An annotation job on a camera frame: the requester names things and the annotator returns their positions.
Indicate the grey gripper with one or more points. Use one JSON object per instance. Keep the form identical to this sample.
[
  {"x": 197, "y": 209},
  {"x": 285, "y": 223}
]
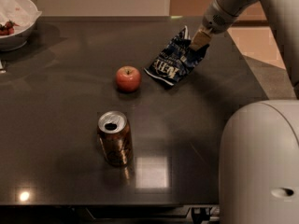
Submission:
[{"x": 216, "y": 18}]

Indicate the blue chip bag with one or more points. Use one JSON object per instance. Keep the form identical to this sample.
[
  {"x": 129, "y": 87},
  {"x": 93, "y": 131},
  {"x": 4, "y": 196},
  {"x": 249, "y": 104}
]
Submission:
[{"x": 176, "y": 60}]

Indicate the red fruit in bowl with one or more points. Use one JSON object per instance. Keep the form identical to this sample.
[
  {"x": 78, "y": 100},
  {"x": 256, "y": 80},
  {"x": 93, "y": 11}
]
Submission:
[{"x": 8, "y": 28}]

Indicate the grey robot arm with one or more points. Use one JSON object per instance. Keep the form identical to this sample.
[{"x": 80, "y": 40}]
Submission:
[{"x": 259, "y": 152}]

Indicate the white bowl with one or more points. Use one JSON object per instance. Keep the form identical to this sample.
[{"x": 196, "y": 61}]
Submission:
[{"x": 16, "y": 40}]

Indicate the brown soda can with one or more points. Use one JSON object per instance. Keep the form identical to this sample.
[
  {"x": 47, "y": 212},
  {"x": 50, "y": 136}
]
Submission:
[{"x": 114, "y": 133}]

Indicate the white napkin in bowl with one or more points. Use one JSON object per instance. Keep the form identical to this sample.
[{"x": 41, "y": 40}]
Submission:
[{"x": 22, "y": 12}]

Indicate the red apple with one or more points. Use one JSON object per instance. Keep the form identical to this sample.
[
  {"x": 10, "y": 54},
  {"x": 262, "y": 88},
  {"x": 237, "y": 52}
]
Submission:
[{"x": 128, "y": 79}]

